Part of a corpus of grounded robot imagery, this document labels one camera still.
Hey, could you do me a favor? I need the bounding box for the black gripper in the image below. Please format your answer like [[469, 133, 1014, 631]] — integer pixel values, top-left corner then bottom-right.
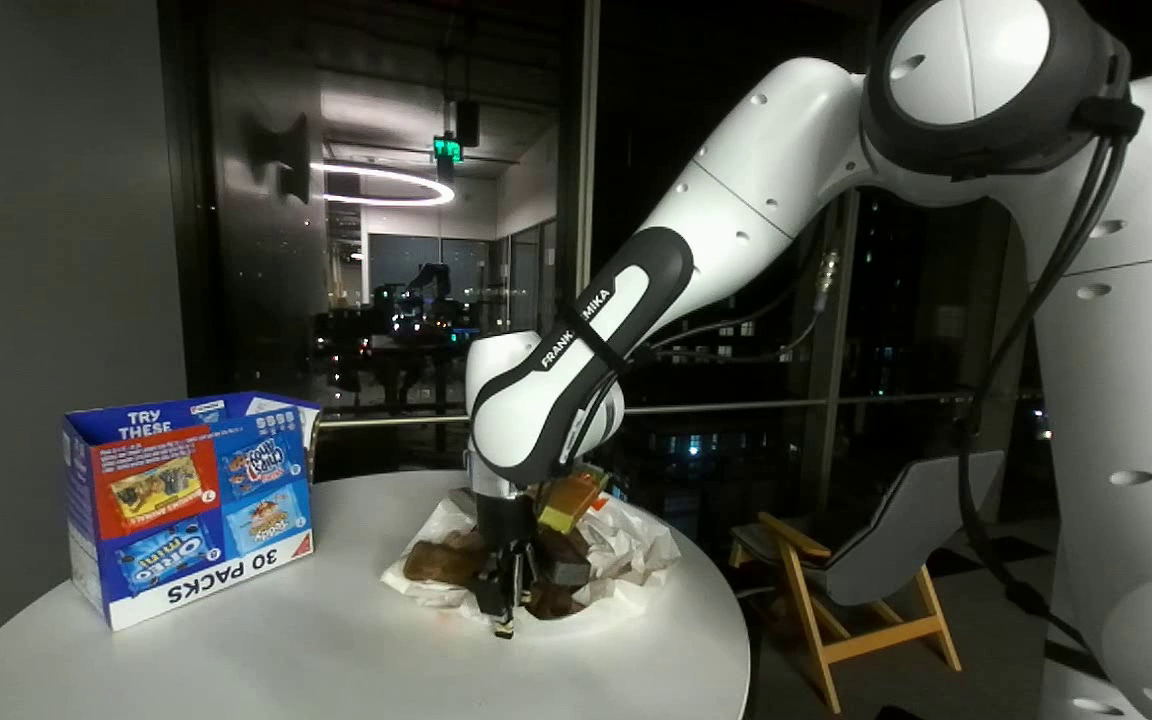
[[469, 487, 541, 644]]

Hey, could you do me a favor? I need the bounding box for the white plastic bag red logo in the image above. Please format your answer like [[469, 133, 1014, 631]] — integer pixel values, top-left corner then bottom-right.
[[381, 475, 689, 625]]

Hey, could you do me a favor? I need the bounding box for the blue snack variety box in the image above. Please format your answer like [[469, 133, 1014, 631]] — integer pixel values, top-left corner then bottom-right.
[[61, 388, 326, 631]]

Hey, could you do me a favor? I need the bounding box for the wooden chair grey seat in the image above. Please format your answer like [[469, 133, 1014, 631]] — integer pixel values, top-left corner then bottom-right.
[[727, 448, 1014, 718]]

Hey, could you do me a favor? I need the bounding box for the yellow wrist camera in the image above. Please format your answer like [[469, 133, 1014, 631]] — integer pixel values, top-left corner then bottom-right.
[[533, 467, 607, 541]]

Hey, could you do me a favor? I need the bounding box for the white horizontal window rail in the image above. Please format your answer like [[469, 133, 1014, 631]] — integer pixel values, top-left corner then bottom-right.
[[314, 388, 994, 433]]

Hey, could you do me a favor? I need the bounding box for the ring ceiling light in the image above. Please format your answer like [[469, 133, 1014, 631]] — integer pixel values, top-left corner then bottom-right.
[[310, 155, 459, 213]]

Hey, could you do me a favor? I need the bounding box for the white window post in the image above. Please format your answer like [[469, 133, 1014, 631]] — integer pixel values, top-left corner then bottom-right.
[[563, 0, 604, 352]]

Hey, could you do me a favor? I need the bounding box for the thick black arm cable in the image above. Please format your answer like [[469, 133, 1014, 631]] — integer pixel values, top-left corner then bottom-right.
[[951, 87, 1150, 651]]

